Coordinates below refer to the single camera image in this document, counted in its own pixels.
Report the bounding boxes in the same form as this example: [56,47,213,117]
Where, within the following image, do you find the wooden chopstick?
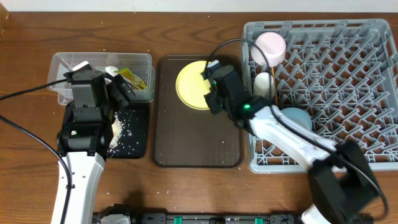
[271,67,279,106]

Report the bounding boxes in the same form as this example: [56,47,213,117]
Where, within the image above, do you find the light blue saucer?
[281,108,312,131]

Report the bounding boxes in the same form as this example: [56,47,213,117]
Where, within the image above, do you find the right black cable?
[203,38,389,218]

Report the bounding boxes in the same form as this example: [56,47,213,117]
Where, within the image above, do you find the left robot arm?
[52,70,135,223]

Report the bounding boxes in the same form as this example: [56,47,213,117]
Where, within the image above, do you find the left black cable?
[0,78,74,224]

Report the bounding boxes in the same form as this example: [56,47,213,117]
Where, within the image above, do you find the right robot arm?
[204,88,386,223]

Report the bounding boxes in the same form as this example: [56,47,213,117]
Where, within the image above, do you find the grey dishwasher rack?
[243,19,397,170]

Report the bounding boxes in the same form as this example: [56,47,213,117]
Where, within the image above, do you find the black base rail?
[92,203,307,224]

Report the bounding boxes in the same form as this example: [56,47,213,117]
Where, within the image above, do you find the white tissue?
[105,66,119,77]

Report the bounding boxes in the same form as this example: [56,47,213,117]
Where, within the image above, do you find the dark brown serving tray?
[151,55,244,168]

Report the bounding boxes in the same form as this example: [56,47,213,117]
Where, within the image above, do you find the yellow-green plate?
[175,60,211,110]

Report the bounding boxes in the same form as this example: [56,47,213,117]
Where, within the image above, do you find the black plastic tray bin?
[107,103,150,159]

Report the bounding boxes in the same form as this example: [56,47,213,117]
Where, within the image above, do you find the clear plastic bin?
[47,52,155,103]

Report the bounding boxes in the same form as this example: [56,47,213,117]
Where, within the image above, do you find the rice leftovers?
[108,111,139,157]

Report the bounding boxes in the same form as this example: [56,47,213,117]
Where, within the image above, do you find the black cable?
[0,78,74,224]
[203,38,389,218]

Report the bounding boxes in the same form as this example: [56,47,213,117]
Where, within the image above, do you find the green yellow snack wrapper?
[116,67,147,90]

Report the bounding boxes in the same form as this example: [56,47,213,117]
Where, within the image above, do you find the white bowl with rice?
[255,32,286,67]

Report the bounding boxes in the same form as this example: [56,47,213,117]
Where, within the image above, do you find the white cup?
[253,72,274,98]

